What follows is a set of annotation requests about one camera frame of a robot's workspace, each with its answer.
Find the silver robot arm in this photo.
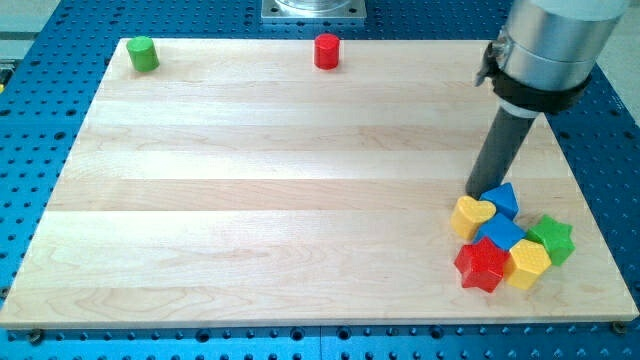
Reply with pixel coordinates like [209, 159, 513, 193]
[491, 0, 630, 91]

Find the light wooden board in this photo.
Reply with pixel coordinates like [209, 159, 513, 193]
[1, 39, 638, 329]

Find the red cylinder block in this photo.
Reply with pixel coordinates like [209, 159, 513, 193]
[314, 33, 340, 70]

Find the yellow heart block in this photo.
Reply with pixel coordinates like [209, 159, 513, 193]
[450, 195, 497, 242]

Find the red star block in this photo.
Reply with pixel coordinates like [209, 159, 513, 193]
[454, 237, 510, 293]

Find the blue triangle block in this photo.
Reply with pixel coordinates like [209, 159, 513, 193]
[480, 182, 520, 220]

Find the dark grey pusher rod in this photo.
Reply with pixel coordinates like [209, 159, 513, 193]
[465, 106, 538, 199]

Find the blue cube block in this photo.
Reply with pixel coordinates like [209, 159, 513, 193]
[472, 213, 526, 251]

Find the yellow hexagon block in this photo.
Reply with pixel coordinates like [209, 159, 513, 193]
[503, 239, 551, 290]

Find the green cylinder block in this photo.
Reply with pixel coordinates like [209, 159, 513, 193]
[126, 36, 160, 72]

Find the green star block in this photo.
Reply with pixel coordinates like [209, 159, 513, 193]
[526, 214, 576, 266]

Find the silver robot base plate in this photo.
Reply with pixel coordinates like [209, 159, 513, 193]
[261, 0, 367, 21]

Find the black cable clamp band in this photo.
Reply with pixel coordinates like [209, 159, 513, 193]
[478, 41, 592, 113]

